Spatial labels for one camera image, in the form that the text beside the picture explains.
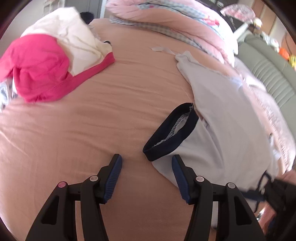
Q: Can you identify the dark navy garment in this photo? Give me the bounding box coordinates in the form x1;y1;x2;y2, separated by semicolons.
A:
80;11;93;24

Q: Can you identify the white dog plush toy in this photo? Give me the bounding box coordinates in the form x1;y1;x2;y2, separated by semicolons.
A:
262;32;279;50

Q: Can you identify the blue white patterned cloth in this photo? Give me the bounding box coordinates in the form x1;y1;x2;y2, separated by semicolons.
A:
0;78;17;112

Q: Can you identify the hanging pink printed garment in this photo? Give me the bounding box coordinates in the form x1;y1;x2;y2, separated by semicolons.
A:
220;5;256;25

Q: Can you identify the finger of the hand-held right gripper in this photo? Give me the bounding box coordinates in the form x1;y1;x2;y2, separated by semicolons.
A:
263;177;287;210

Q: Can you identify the dark glass wardrobe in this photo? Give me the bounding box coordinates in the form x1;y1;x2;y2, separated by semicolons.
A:
203;0;241;33

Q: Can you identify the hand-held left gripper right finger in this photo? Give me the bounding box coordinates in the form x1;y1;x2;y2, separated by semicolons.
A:
172;154;269;241

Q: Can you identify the hot pink garment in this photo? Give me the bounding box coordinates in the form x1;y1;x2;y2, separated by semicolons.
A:
0;33;116;103

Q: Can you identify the orange plush toy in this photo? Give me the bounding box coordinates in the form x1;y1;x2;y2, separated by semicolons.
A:
279;47;290;60

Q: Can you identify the grey door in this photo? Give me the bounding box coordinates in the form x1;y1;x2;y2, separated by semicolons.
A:
64;0;102;19

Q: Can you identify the folded pink checked quilt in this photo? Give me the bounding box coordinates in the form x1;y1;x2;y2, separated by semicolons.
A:
105;0;239;64

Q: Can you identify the white storage rack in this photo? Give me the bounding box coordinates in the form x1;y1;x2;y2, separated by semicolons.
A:
43;0;63;13

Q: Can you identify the green padded headboard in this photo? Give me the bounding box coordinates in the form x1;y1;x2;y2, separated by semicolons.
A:
238;34;296;121

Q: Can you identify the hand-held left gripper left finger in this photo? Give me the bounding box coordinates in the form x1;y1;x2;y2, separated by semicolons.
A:
25;153;122;241

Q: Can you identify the light blue navy-collar shirt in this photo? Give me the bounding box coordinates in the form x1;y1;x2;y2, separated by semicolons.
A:
143;46;281;230

